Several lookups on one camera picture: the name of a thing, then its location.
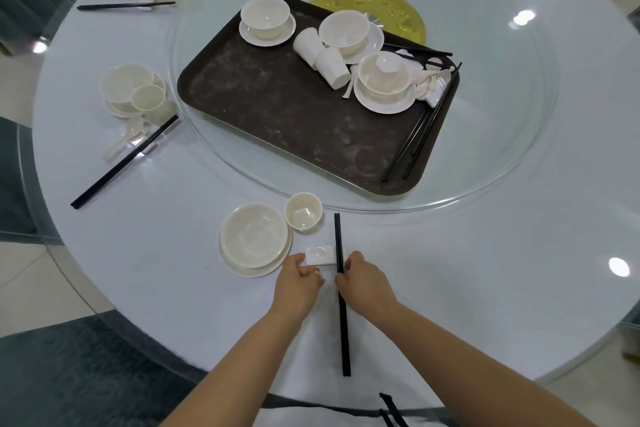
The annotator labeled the black tray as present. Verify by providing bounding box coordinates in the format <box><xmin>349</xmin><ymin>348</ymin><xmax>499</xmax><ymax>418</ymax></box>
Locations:
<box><xmin>176</xmin><ymin>0</ymin><xmax>459</xmax><ymax>198</ymax></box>

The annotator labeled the cluster of white cups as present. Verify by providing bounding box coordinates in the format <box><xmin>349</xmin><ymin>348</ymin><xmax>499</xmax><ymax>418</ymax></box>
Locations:
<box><xmin>292</xmin><ymin>27</ymin><xmax>352</xmax><ymax>91</ymax></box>

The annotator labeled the gold turntable base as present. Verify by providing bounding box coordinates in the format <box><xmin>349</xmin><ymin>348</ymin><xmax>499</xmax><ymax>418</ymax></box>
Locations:
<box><xmin>309</xmin><ymin>0</ymin><xmax>429</xmax><ymax>42</ymax></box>

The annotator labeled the person's right hand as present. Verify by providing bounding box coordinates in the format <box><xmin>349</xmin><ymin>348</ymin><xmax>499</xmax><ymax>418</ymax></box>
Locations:
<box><xmin>335</xmin><ymin>250</ymin><xmax>401</xmax><ymax>321</ymax></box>

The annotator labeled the heap of small white pieces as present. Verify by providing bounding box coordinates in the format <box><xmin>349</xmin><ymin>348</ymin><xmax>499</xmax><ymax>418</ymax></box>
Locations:
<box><xmin>397</xmin><ymin>49</ymin><xmax>459</xmax><ymax>109</ymax></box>

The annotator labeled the black dangling strap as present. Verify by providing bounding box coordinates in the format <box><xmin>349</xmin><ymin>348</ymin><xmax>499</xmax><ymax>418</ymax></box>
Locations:
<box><xmin>378</xmin><ymin>391</ymin><xmax>410</xmax><ymax>427</ymax></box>

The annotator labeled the person's left hand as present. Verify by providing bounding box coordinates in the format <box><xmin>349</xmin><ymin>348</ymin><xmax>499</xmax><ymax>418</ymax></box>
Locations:
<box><xmin>269</xmin><ymin>252</ymin><xmax>326</xmax><ymax>325</ymax></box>

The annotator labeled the person's left forearm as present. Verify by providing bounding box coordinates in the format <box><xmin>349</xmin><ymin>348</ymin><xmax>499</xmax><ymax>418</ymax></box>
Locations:
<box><xmin>159</xmin><ymin>309</ymin><xmax>301</xmax><ymax>427</ymax></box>

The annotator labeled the bunch of black chopsticks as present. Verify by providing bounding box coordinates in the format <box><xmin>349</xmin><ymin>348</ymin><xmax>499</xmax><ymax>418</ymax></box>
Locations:
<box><xmin>381</xmin><ymin>43</ymin><xmax>463</xmax><ymax>183</ymax></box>

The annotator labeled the white round table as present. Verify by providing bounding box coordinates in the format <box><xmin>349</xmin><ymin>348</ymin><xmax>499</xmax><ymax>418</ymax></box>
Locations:
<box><xmin>31</xmin><ymin>0</ymin><xmax>640</xmax><ymax>412</ymax></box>

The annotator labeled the person's right forearm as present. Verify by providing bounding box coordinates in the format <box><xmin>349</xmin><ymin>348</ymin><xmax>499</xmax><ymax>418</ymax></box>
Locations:
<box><xmin>375</xmin><ymin>299</ymin><xmax>601</xmax><ymax>427</ymax></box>

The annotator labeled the glass lazy susan turntable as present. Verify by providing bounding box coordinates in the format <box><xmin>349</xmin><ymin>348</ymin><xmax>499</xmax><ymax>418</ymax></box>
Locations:
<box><xmin>167</xmin><ymin>0</ymin><xmax>560</xmax><ymax>215</ymax></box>

